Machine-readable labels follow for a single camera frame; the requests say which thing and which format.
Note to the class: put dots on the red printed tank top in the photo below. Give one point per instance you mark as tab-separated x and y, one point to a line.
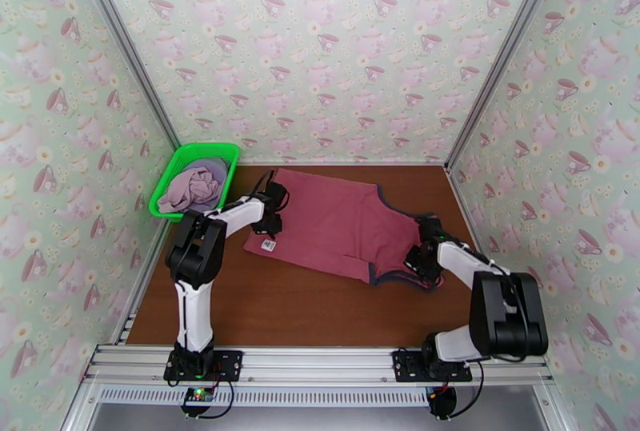
340	224

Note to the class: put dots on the pale pink shirt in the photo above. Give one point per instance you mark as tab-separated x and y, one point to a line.
190	189

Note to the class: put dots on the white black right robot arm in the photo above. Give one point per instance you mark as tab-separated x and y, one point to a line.
465	259

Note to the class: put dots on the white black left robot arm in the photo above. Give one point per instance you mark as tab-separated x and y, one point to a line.
195	314

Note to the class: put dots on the green plastic laundry basket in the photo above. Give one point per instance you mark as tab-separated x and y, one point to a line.
165	179

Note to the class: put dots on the controller board with orange connector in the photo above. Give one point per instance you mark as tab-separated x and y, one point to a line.
442	402

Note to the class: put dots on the controller board with green light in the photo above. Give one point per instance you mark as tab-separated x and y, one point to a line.
199	397

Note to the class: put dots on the aluminium table side rail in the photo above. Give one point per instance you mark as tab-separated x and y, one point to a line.
465	214
131	317

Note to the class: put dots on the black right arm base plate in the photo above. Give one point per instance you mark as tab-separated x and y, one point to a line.
407	364

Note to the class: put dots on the aluminium front frame rail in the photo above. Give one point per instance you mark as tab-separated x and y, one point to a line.
320	362

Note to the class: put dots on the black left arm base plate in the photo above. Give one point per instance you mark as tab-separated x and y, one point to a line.
227	364

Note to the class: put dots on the aluminium corner post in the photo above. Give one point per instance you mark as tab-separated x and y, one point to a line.
505	45
125	45

